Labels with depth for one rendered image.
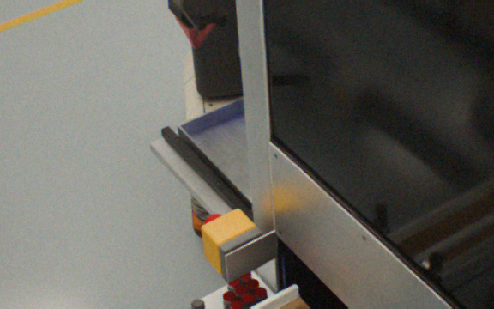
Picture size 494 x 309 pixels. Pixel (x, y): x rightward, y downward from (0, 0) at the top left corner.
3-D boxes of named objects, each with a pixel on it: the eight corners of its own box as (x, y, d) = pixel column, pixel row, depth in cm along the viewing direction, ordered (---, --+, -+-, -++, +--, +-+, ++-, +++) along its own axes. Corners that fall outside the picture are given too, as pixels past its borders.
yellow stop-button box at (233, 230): (266, 264, 166) (263, 232, 161) (227, 284, 163) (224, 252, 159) (240, 237, 171) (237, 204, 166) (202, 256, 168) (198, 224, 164)
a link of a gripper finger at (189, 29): (188, 61, 188) (187, 21, 181) (167, 39, 192) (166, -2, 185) (220, 48, 191) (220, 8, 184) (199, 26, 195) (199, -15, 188)
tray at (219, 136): (395, 181, 190) (396, 166, 188) (275, 241, 181) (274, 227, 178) (290, 90, 213) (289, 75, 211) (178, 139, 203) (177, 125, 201)
